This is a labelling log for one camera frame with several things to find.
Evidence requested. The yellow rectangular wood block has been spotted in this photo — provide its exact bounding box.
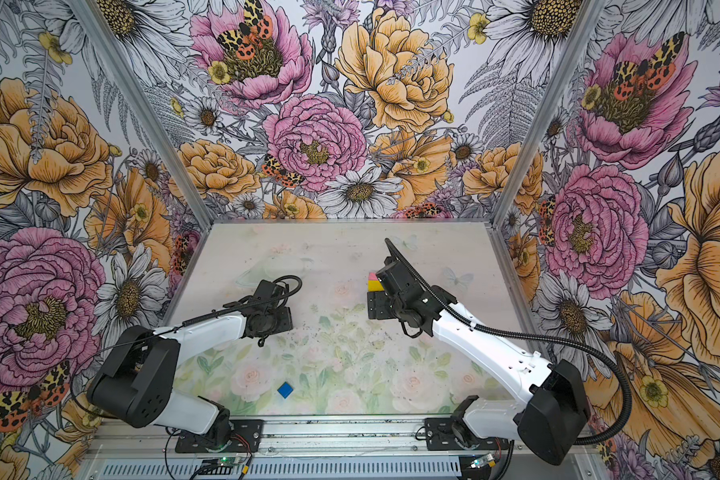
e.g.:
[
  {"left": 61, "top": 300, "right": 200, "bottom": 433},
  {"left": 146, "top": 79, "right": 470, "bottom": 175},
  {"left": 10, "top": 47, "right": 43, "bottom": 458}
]
[{"left": 367, "top": 280, "right": 384, "bottom": 292}]

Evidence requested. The blue wood cube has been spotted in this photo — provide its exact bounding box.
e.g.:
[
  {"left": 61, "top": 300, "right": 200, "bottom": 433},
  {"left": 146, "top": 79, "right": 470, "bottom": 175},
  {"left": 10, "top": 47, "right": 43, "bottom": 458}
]
[{"left": 277, "top": 382, "right": 294, "bottom": 399}]

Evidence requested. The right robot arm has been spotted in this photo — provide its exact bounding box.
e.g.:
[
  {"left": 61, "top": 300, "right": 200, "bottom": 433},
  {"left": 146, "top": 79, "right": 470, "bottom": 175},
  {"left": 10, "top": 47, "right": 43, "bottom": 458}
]
[{"left": 367, "top": 259, "right": 591, "bottom": 465}]

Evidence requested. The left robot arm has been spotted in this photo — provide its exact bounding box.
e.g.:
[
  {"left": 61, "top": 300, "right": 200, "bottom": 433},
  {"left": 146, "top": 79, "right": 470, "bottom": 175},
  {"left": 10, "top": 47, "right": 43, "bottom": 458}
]
[{"left": 86, "top": 275, "right": 302, "bottom": 450}]

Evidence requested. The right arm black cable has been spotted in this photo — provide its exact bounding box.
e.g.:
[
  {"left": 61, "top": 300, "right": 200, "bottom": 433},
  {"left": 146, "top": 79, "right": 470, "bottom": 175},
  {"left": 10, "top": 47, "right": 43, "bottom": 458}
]
[{"left": 384, "top": 237, "right": 634, "bottom": 446}]

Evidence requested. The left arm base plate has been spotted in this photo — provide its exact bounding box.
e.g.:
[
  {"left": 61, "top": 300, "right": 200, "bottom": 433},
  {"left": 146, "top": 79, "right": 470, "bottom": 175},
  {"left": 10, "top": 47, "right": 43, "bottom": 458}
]
[{"left": 174, "top": 419, "right": 264, "bottom": 454}]

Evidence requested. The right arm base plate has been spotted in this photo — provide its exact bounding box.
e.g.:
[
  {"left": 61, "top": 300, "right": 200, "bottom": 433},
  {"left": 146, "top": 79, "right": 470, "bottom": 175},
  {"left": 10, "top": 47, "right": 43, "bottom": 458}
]
[{"left": 417, "top": 417, "right": 509, "bottom": 452}]

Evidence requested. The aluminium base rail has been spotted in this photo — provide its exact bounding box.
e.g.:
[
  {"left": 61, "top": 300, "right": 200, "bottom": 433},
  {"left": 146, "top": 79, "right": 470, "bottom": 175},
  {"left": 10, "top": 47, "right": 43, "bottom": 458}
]
[{"left": 84, "top": 414, "right": 511, "bottom": 463}]

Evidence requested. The white vented cable duct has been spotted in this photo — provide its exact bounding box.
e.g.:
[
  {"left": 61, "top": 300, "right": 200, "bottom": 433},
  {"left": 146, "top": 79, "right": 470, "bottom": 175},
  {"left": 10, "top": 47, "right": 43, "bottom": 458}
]
[{"left": 87, "top": 456, "right": 462, "bottom": 479}]

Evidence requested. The left aluminium corner post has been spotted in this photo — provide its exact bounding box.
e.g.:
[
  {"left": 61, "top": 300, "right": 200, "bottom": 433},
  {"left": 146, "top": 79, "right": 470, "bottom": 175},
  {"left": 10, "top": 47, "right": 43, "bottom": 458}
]
[{"left": 70, "top": 1, "right": 214, "bottom": 233}]

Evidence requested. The aluminium corner post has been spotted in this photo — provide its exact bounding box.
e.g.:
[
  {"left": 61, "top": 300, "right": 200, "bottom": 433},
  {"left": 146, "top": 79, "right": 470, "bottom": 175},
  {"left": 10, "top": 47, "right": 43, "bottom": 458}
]
[
  {"left": 70, "top": 1, "right": 214, "bottom": 233},
  {"left": 491, "top": 0, "right": 606, "bottom": 230}
]

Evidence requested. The right aluminium corner post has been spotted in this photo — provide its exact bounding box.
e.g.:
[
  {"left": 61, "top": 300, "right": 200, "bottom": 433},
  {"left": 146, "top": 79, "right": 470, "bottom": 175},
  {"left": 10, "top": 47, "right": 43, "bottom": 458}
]
[{"left": 491, "top": 0, "right": 606, "bottom": 230}]

